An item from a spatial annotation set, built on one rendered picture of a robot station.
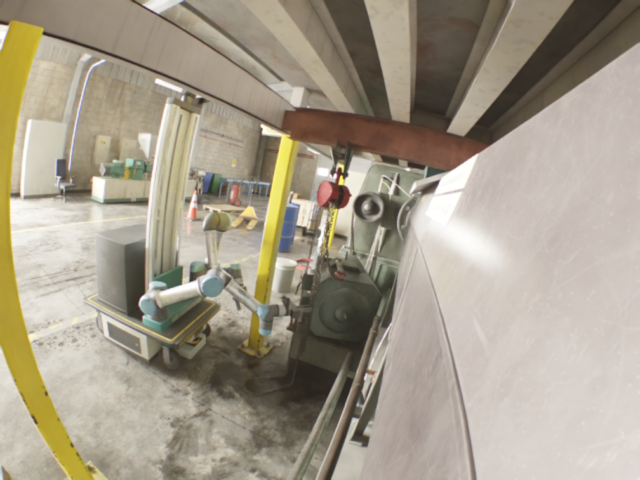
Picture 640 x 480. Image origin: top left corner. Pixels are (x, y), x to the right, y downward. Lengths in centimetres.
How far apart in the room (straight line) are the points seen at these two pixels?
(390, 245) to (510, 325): 250
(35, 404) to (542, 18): 159
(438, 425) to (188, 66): 117
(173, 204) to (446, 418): 200
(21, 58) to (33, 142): 812
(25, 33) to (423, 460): 94
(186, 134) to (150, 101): 962
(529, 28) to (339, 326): 182
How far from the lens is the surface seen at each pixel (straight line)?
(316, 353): 228
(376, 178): 262
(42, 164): 901
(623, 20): 95
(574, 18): 97
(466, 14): 100
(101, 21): 97
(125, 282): 201
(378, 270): 264
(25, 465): 182
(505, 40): 75
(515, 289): 17
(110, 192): 824
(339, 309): 184
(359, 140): 164
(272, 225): 195
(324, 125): 172
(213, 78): 126
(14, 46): 82
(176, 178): 203
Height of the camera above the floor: 140
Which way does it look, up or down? 11 degrees down
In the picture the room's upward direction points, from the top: 12 degrees clockwise
